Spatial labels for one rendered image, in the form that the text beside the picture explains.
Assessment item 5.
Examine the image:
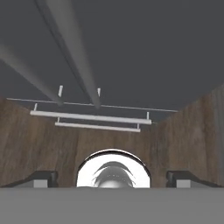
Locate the long white drawer handle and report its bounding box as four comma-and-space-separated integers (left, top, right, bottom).
29, 102, 153, 126

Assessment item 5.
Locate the dark grey fridge door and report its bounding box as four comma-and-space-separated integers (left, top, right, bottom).
0, 0, 95, 106
36, 0, 224, 114

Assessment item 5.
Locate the short white drawer handle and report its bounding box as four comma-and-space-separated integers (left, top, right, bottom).
54, 116, 142, 134

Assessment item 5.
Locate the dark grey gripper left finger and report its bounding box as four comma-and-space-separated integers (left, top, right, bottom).
0, 170, 59, 188

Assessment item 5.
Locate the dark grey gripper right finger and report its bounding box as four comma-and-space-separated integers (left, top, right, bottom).
165, 170, 224, 188

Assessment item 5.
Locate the round white and black object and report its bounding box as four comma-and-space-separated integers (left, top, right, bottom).
75, 149, 152, 189

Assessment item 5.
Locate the long grey fridge door handle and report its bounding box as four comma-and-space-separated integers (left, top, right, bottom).
0, 43, 65, 107
43, 0, 102, 109

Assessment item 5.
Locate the dark grey fridge drawer front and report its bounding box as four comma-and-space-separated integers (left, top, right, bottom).
5, 98, 179, 133

